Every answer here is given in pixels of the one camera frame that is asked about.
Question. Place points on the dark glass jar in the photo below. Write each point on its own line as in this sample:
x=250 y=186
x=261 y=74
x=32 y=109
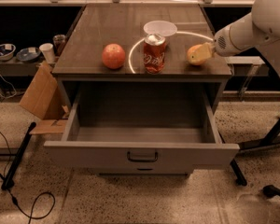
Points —
x=59 y=42

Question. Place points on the brown cardboard box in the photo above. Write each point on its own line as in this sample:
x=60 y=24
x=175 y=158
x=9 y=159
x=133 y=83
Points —
x=44 y=100

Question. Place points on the red cola can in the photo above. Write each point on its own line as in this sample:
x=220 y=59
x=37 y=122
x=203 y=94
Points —
x=154 y=53

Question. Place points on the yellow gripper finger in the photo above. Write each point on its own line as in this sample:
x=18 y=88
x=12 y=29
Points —
x=208 y=48

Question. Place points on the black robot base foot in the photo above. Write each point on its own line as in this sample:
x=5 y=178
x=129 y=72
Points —
x=271 y=191

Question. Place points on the white bowl with contents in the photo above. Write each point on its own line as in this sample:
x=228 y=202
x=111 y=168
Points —
x=6 y=52

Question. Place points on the red apple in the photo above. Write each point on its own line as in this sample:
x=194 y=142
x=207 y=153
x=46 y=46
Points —
x=113 y=56

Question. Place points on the black stand leg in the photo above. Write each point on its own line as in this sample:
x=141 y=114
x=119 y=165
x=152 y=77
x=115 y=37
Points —
x=240 y=178
x=8 y=179

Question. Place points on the black stand leg left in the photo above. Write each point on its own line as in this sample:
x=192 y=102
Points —
x=8 y=179

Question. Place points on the grey drawer cabinet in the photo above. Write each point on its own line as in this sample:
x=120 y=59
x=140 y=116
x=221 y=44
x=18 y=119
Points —
x=103 y=24

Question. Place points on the black stand leg right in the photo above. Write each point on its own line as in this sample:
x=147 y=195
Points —
x=240 y=178

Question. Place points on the blue bowl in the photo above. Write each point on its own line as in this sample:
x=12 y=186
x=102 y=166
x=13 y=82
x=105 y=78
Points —
x=28 y=55

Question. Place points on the open grey top drawer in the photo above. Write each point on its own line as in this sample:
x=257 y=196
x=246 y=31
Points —
x=110 y=119

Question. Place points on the black drawer handle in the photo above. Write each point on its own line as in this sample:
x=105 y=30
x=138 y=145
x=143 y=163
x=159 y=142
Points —
x=142 y=159

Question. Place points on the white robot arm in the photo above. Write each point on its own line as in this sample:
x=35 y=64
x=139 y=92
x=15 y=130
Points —
x=259 y=29

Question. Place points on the white paper cup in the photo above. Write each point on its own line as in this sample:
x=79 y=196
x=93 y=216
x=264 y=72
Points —
x=48 y=52

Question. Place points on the white plastic bowl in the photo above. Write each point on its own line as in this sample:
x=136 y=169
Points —
x=164 y=28

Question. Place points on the small orange fruit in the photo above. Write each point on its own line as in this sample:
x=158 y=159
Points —
x=196 y=55

